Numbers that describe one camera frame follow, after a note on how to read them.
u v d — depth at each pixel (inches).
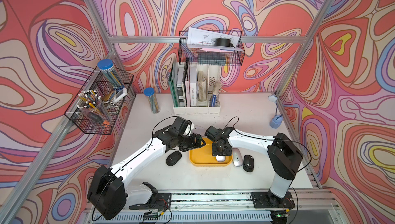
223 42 32.3
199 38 33.8
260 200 28.8
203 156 34.8
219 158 33.9
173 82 34.0
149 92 46.7
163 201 28.5
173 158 34.0
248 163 33.1
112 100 29.5
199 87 40.0
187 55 39.8
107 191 15.4
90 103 22.9
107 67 27.6
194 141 27.6
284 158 18.6
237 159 33.7
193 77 36.7
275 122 38.0
